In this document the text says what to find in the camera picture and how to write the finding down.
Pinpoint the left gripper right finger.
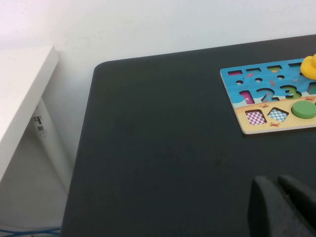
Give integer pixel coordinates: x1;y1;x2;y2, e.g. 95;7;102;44
277;174;316;237

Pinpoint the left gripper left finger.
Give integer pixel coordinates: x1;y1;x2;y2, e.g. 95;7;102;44
247;175;300;237

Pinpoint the green circle puzzle piece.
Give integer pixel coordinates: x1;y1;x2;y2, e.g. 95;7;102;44
291;100;316;119

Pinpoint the colourful wooden puzzle board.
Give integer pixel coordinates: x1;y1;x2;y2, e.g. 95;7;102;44
220;58;316;135

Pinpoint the yellow rubber duck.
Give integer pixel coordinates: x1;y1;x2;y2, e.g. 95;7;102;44
299;53;316;80

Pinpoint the barcode sticker label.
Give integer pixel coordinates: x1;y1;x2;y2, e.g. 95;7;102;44
33;115;47;138

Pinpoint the white side table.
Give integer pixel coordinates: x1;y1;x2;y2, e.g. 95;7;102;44
0;44;75;198

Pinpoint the blue cable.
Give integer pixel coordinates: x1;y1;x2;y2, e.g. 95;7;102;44
0;227;62;236

